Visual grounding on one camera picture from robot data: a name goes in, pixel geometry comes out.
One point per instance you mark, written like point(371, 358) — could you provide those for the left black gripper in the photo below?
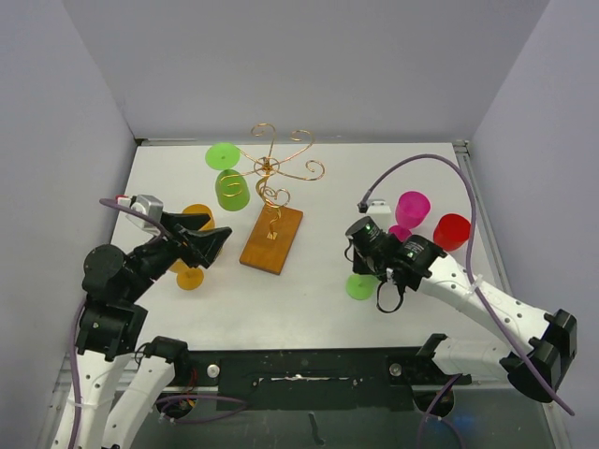
point(199, 249)

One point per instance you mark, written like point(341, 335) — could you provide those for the green wine glass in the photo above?
point(231, 188)
point(360, 287)

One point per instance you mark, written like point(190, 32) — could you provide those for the green wine glass front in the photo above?
point(360, 287)

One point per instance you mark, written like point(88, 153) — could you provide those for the magenta wine glass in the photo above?
point(412, 209)

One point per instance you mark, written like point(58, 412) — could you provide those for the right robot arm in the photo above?
point(534, 348)

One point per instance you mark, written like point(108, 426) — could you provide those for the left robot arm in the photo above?
point(107, 327)

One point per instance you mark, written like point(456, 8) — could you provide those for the orange wine glass rear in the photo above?
point(201, 209)

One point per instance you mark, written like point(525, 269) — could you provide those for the orange wine glass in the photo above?
point(187, 278)
point(201, 209)

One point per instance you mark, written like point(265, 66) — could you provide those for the orange wine glass front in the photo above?
point(187, 278)

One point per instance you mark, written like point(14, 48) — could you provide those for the red wine glass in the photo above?
point(452, 232)

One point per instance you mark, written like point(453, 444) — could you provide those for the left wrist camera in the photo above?
point(147, 212)

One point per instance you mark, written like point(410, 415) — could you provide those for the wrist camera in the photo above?
point(147, 212)
point(378, 210)

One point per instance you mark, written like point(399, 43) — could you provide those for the gold wire wine glass rack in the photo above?
point(276, 227)

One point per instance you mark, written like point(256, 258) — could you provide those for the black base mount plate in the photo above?
point(396, 378)

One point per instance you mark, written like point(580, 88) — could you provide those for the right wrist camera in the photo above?
point(378, 210)

